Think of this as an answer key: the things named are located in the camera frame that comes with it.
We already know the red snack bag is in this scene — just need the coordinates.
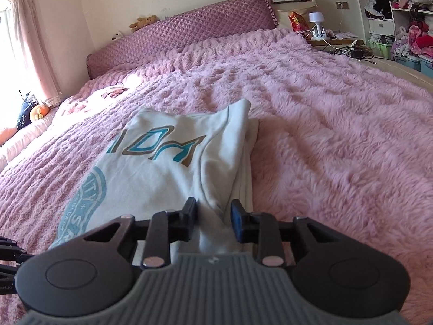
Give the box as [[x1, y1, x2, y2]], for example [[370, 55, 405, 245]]
[[288, 12, 310, 33]]

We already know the dark blue floral pillow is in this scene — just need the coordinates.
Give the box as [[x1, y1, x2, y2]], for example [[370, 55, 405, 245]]
[[15, 91, 42, 131]]

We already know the pink curtain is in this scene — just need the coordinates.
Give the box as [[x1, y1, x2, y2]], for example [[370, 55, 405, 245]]
[[6, 0, 62, 106]]

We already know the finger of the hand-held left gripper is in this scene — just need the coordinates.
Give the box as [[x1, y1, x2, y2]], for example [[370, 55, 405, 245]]
[[0, 236, 32, 275]]

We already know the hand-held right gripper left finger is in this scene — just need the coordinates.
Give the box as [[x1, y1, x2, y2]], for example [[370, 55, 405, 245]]
[[83, 197, 198, 269]]

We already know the green and white storage bin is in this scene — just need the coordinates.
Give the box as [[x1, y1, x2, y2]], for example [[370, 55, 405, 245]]
[[369, 35, 395, 60]]

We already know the teal storage bin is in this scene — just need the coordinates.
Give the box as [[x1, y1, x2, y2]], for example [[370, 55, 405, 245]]
[[394, 52, 433, 74]]

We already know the white table lamp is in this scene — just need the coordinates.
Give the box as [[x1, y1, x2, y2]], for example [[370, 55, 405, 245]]
[[309, 12, 327, 38]]

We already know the purple quilted headboard cushion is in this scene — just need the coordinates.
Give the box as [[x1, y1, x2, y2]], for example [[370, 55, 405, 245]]
[[86, 0, 280, 80]]

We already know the brown teddy bear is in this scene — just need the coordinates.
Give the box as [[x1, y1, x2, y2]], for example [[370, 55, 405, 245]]
[[129, 14, 158, 32]]

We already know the pile of clothes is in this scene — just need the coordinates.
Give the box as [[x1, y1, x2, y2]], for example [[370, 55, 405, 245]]
[[363, 0, 433, 58]]

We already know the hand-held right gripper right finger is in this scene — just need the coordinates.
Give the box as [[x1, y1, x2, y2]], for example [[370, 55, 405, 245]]
[[230, 200, 342, 267]]

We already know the pale pink quilt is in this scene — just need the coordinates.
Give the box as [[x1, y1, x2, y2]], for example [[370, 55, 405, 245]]
[[0, 106, 60, 173]]

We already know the tangle of cables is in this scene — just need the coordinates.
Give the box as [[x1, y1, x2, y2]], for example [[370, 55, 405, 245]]
[[333, 41, 375, 60]]

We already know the wooden nightstand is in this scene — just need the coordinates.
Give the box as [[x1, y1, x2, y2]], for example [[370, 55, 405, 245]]
[[306, 30, 365, 48]]

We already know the pink fluffy blanket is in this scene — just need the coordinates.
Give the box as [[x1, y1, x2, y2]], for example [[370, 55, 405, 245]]
[[0, 27, 433, 325]]

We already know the white printed sweatshirt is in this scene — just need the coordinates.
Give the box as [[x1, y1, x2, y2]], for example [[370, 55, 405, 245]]
[[49, 98, 259, 268]]

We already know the orange plush toy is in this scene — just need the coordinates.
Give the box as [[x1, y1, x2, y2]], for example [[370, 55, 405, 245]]
[[30, 103, 51, 123]]

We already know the small pink floral garment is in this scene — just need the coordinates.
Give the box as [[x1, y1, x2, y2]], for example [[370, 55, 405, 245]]
[[101, 83, 130, 99]]

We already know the white open shelf unit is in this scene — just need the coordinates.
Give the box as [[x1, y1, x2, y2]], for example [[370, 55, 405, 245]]
[[359, 0, 433, 72]]

